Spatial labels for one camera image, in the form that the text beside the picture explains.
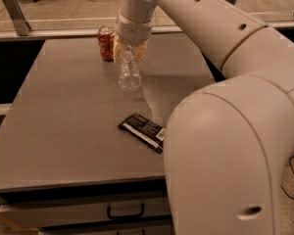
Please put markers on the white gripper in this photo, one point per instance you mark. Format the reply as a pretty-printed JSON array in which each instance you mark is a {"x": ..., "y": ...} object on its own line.
[{"x": 132, "y": 30}]

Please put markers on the clear plastic water bottle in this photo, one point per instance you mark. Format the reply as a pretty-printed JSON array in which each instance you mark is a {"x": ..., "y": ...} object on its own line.
[{"x": 129, "y": 75}]

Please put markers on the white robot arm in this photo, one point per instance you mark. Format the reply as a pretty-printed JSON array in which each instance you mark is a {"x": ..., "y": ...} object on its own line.
[{"x": 226, "y": 144}]

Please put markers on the red coke can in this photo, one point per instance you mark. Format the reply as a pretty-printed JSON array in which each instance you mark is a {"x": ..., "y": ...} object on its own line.
[{"x": 105, "y": 38}]

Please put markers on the black snack bar wrapper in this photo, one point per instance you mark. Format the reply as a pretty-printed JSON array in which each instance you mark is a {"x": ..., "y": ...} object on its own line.
[{"x": 144, "y": 129}]

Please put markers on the lower grey drawer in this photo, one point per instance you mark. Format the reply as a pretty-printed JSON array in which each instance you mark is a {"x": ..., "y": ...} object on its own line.
[{"x": 140, "y": 228}]

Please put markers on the grey drawer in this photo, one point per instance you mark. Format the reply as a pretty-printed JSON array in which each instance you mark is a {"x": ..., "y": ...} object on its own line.
[
  {"x": 140, "y": 228},
  {"x": 45, "y": 215}
]

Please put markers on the upper grey drawer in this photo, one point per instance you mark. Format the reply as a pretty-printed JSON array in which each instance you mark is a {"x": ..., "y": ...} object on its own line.
[{"x": 45, "y": 215}]

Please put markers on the left metal railing bracket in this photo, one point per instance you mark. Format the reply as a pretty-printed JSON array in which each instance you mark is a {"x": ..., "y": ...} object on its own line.
[{"x": 22, "y": 28}]

